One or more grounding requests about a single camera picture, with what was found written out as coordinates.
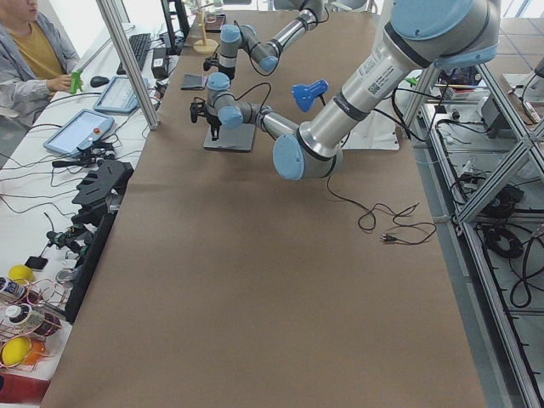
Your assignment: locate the yellow lemon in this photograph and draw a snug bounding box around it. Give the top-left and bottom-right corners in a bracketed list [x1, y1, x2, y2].
[1, 337, 34, 367]

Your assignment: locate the black plastic rack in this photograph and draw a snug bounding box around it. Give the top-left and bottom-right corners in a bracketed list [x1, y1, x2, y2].
[64, 160, 134, 324]

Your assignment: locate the black computer mouse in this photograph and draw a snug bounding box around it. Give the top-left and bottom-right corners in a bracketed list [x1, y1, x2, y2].
[89, 76, 110, 88]

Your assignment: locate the black power adapter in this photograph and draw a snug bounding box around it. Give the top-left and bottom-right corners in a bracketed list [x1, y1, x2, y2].
[151, 47, 169, 80]

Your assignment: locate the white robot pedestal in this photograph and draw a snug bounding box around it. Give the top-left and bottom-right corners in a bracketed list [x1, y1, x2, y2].
[339, 0, 403, 151]

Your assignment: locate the copper wire basket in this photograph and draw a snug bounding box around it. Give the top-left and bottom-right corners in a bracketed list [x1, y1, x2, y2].
[1, 277, 67, 371]

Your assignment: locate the black keyboard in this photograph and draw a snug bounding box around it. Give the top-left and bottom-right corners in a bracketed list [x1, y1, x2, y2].
[128, 33, 151, 71]

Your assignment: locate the yellow ball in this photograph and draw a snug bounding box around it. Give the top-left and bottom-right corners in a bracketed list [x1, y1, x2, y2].
[8, 264, 35, 284]

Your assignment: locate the grey laptop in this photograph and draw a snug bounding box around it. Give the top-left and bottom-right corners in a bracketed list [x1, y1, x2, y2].
[203, 124, 256, 152]

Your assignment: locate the wooden mug tree stand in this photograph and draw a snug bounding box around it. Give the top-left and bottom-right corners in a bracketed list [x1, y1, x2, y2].
[193, 0, 224, 54]

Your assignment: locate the teach pendant tablet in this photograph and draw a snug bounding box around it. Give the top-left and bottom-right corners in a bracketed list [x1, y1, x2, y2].
[93, 76, 139, 115]
[42, 109, 114, 156]

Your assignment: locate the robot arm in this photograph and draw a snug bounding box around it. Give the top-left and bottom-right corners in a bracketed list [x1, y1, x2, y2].
[206, 0, 328, 79]
[190, 1, 501, 180]

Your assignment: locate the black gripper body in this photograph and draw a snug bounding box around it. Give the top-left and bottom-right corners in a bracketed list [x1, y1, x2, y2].
[218, 65, 235, 80]
[206, 112, 222, 132]

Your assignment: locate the seated person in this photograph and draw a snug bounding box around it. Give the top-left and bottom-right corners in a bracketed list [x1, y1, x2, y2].
[1, 1, 79, 127]

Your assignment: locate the blue desk lamp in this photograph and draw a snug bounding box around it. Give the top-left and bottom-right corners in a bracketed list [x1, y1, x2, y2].
[292, 79, 329, 112]

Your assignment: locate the near teach pendant tablet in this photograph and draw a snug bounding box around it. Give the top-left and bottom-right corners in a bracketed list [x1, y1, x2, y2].
[42, 109, 114, 156]

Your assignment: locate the far teach pendant tablet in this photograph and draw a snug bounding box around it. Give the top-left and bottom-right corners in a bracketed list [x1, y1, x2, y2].
[93, 76, 139, 115]

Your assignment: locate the folded grey cloth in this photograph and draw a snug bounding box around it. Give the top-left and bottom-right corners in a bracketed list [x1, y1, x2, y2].
[180, 73, 208, 90]

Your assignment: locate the aluminium frame post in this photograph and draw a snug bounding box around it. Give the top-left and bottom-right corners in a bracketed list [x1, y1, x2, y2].
[96, 0, 159, 130]

